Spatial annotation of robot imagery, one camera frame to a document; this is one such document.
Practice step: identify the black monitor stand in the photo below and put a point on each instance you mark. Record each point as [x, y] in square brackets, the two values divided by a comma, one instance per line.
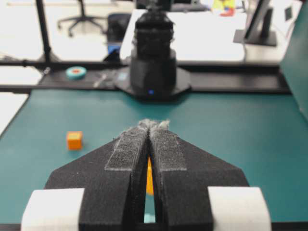
[257, 27]

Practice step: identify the orange cube block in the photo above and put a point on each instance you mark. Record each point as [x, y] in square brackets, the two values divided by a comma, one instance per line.
[74, 140]

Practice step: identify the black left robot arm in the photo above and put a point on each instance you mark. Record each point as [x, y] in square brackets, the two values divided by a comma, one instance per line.
[153, 73]

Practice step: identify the orange cup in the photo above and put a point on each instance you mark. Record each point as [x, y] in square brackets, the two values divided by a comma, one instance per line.
[149, 183]

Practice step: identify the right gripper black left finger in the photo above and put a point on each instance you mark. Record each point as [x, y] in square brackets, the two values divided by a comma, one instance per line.
[103, 190]

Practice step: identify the teal tape roll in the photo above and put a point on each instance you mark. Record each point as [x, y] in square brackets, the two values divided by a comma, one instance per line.
[75, 72]

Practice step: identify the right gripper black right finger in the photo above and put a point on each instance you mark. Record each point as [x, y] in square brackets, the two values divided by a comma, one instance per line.
[197, 191]

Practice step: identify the black office chair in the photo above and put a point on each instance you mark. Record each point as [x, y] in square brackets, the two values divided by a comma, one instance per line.
[81, 19]

